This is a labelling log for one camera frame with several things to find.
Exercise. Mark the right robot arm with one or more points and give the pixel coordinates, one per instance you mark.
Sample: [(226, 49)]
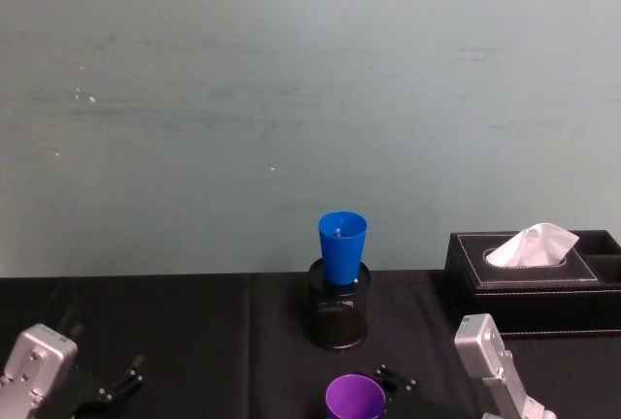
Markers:
[(490, 361)]

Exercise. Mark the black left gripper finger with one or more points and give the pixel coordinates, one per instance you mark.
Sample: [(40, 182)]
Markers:
[(125, 379)]

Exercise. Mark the blue plastic cup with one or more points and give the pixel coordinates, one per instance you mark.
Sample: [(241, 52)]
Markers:
[(342, 259)]

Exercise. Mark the black leather tissue box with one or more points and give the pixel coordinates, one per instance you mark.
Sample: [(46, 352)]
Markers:
[(533, 302)]

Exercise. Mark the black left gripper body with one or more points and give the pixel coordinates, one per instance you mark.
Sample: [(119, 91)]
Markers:
[(92, 409)]

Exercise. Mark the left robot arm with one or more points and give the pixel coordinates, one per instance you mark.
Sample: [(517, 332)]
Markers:
[(34, 365)]

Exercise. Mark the black mesh pen holder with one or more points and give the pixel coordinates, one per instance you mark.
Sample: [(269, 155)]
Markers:
[(337, 322)]

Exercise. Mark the black table cloth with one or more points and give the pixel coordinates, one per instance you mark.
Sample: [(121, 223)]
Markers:
[(204, 322)]

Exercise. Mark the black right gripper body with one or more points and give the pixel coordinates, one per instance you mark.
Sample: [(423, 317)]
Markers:
[(422, 407)]

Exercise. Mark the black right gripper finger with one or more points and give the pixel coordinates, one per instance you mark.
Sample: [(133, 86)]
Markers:
[(399, 380)]

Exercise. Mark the white paper tissue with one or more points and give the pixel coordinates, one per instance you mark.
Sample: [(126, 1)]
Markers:
[(531, 247)]

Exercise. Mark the purple plastic cup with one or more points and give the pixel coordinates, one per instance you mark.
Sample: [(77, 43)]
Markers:
[(351, 399)]

